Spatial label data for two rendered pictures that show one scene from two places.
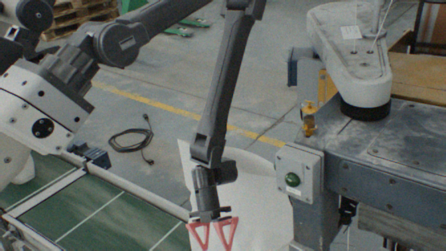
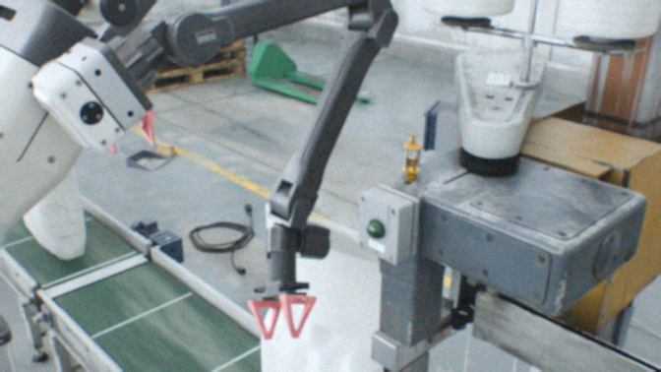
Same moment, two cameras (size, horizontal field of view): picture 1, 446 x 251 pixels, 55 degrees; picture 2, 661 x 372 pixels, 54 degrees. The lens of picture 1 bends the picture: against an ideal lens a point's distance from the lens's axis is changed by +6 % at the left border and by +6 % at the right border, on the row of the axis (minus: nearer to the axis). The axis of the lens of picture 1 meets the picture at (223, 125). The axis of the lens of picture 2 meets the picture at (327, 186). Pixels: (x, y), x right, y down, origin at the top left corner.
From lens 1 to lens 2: 0.28 m
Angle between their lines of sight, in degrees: 9
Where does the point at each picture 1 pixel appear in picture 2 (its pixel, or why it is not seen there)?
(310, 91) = not seen: hidden behind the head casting
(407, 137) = (523, 196)
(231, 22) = (349, 44)
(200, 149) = (282, 199)
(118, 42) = (195, 32)
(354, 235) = not seen: outside the picture
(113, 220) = (169, 326)
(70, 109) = (125, 99)
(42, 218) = (82, 305)
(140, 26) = (225, 20)
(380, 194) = (476, 257)
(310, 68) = (451, 126)
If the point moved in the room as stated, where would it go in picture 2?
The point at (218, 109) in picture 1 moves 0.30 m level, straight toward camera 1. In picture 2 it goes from (313, 152) to (291, 226)
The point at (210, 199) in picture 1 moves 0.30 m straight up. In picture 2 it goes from (283, 269) to (277, 110)
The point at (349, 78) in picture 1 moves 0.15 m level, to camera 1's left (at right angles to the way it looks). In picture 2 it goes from (469, 118) to (368, 115)
